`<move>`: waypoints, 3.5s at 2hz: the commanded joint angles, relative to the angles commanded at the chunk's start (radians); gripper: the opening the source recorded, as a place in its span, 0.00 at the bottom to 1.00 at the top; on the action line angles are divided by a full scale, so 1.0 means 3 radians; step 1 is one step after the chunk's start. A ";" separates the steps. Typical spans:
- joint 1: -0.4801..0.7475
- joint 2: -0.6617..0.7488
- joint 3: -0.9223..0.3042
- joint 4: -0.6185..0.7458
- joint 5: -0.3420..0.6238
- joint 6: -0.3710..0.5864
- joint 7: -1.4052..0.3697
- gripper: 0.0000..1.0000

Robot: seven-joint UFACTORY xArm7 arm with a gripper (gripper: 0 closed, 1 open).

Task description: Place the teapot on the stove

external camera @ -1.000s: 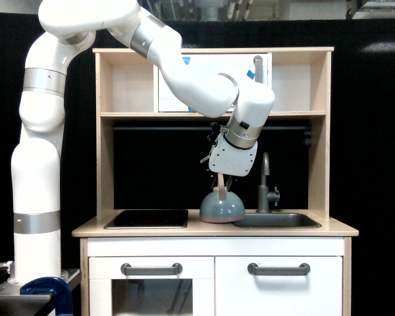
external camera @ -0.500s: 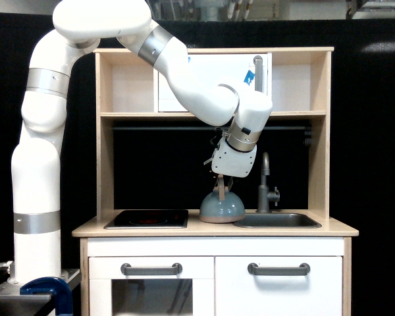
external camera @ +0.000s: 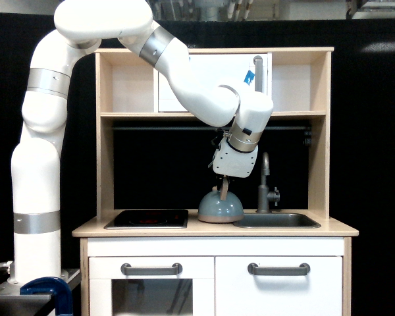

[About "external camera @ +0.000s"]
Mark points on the blue C-clamp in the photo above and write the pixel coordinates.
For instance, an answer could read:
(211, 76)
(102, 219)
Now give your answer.
(55, 286)

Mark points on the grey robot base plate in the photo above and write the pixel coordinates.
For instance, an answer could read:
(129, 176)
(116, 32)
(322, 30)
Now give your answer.
(10, 291)

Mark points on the grey microwave door handle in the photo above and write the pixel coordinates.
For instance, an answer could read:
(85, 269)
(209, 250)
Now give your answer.
(258, 63)

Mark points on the wooden toy kitchen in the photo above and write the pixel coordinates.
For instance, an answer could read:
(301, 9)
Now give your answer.
(305, 95)

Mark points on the white cabinet door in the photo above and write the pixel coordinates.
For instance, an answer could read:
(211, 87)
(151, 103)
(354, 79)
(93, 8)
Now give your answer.
(239, 293)

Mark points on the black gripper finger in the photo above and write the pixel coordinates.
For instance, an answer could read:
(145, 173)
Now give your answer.
(224, 185)

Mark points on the dark hanging rail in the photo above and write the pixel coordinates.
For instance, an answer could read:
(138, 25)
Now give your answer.
(188, 128)

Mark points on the white oven door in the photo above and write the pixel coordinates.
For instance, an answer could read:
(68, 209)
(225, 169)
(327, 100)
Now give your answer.
(192, 292)

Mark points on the grey-blue toy teapot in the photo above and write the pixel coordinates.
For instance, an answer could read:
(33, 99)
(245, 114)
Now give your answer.
(217, 208)

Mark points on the black toy stove top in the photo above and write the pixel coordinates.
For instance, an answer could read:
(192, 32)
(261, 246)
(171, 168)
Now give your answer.
(150, 218)

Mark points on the grey toy faucet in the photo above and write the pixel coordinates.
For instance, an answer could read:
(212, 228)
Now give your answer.
(265, 196)

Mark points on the grey oven door handle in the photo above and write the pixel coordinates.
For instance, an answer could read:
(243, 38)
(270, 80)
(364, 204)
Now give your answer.
(128, 270)

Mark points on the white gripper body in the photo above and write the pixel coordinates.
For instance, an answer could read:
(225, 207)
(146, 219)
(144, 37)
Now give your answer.
(229, 162)

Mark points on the blue tape piece right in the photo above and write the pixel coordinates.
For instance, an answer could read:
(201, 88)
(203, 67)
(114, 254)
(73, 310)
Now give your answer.
(249, 77)

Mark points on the grey toy sink basin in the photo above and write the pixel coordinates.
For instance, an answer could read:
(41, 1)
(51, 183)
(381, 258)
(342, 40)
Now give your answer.
(276, 220)

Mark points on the grey cabinet door handle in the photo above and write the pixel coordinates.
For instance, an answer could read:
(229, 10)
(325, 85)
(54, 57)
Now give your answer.
(302, 270)

